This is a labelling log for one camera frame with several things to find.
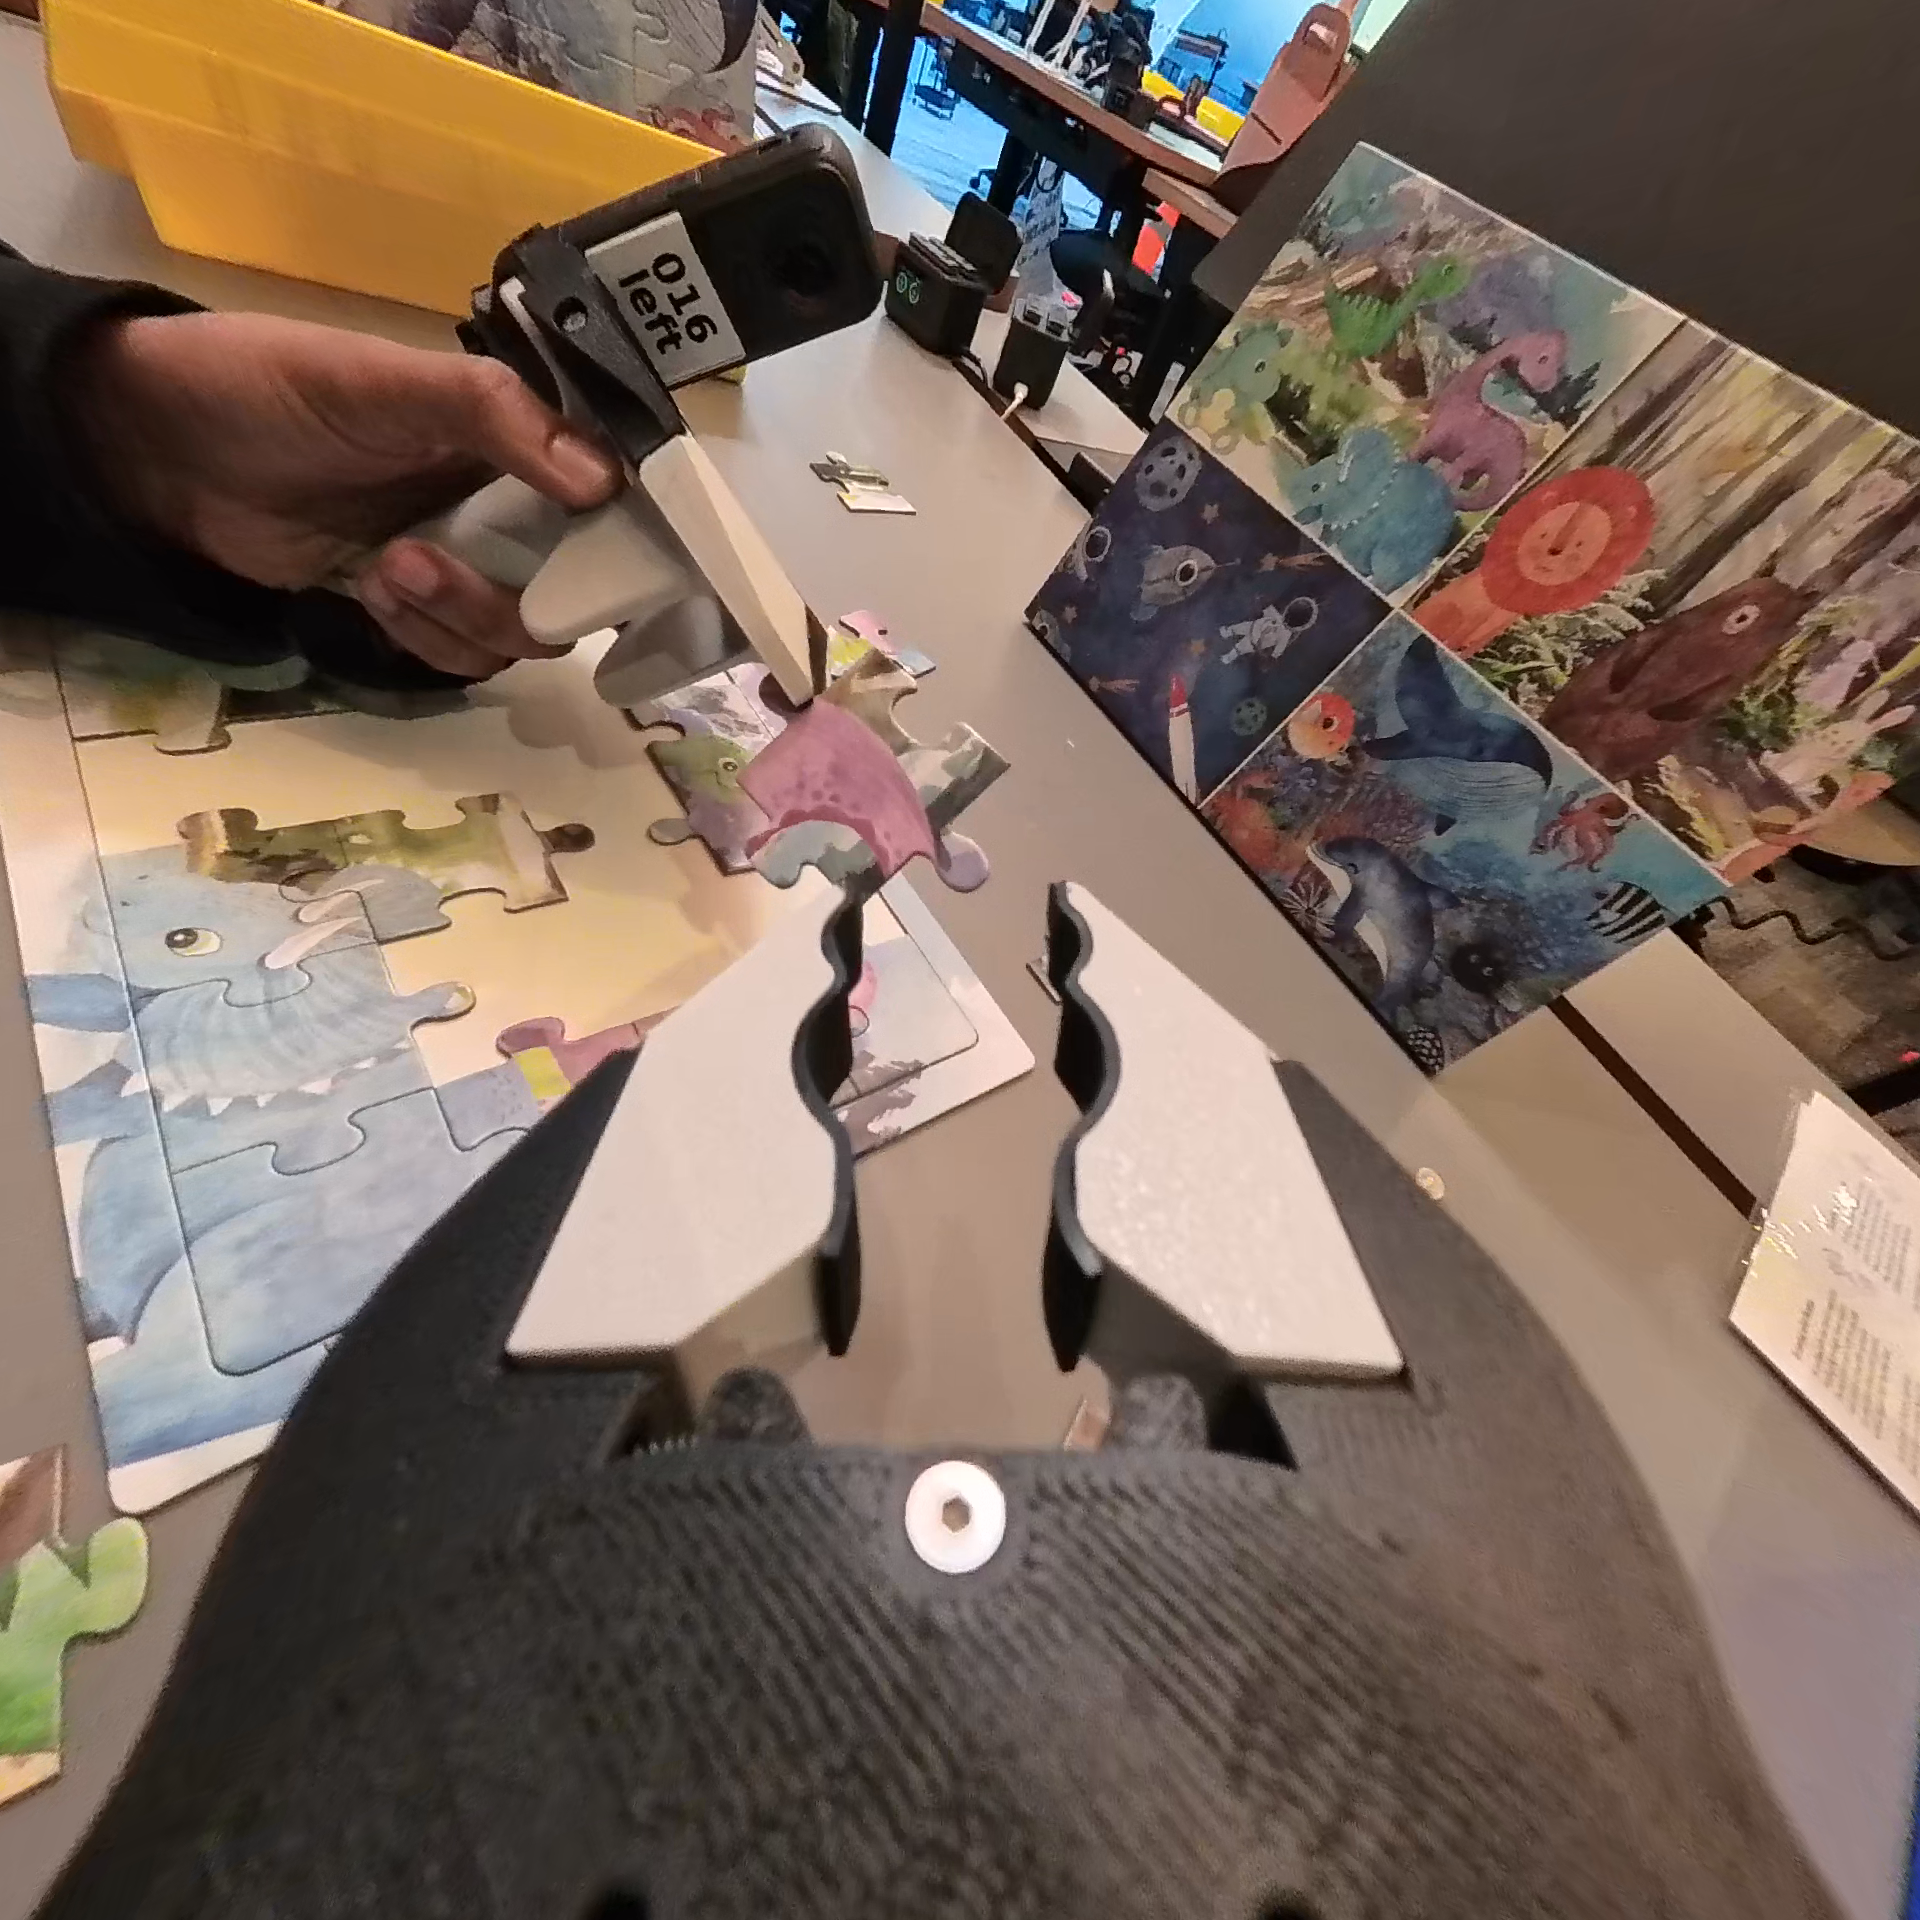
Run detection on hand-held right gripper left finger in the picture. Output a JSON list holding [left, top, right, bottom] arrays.
[[504, 882, 868, 1369]]

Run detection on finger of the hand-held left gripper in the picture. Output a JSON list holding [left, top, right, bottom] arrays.
[[638, 433, 833, 706]]

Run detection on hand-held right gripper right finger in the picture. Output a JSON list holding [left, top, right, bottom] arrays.
[[1044, 882, 1409, 1384]]

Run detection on purple blue green puzzle piece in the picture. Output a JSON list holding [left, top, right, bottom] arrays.
[[496, 1013, 665, 1107]]

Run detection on dinosaur puzzle tray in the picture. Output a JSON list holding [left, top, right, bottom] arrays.
[[0, 616, 1039, 1517]]

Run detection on blue triceratops head puzzle piece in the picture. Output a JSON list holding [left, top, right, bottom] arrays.
[[96, 848, 396, 1011]]

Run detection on teal dinosaur puzzle piece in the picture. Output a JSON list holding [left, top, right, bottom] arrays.
[[59, 631, 308, 755]]

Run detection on person's left forearm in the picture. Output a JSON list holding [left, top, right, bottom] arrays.
[[0, 248, 303, 671]]

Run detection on person's left hand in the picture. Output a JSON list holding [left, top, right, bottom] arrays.
[[88, 305, 625, 681]]

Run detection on pink yellow blue puzzle piece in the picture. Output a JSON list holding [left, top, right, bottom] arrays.
[[831, 609, 940, 689]]

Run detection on black display device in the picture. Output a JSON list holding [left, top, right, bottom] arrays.
[[884, 192, 1023, 356]]

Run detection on green dinosaur head puzzle piece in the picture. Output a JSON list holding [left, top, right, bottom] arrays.
[[627, 704, 784, 880]]

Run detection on sea animal puzzle board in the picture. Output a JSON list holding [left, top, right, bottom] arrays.
[[323, 0, 768, 154]]

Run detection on pink dinosaur head puzzle piece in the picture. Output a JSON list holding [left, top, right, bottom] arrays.
[[838, 896, 988, 1120]]

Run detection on black charger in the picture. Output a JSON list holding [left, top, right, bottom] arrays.
[[991, 285, 1087, 409]]

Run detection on storage shelves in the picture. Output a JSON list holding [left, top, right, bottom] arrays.
[[779, 0, 1263, 423]]

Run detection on blue dinosaur body puzzle piece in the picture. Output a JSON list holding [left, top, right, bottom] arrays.
[[75, 1080, 519, 1473]]

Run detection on yellow plastic bin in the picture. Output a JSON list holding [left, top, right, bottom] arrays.
[[41, 0, 753, 321]]

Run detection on paper instruction sheet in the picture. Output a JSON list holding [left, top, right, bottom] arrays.
[[1729, 1092, 1920, 1517]]

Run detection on illustrated puzzle box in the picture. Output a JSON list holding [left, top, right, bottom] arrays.
[[1026, 141, 1920, 1080]]

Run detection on black office chair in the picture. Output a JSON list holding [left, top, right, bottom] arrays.
[[1711, 840, 1920, 1098]]

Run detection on wooden chair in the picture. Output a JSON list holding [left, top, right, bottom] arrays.
[[1716, 779, 1920, 889]]

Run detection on green dinosaur brown puzzle piece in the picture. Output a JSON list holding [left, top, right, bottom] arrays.
[[0, 1444, 153, 1808]]

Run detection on black monitor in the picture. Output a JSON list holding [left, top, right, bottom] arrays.
[[1192, 0, 1920, 436]]

